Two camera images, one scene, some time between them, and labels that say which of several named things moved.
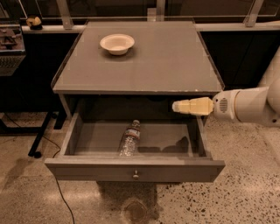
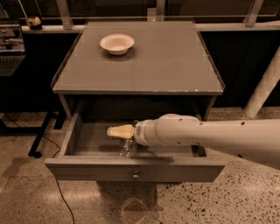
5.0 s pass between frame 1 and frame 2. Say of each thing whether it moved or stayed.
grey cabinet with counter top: stayed
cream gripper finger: moved
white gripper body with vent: moved
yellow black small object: stayed
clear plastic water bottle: stayed
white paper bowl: stayed
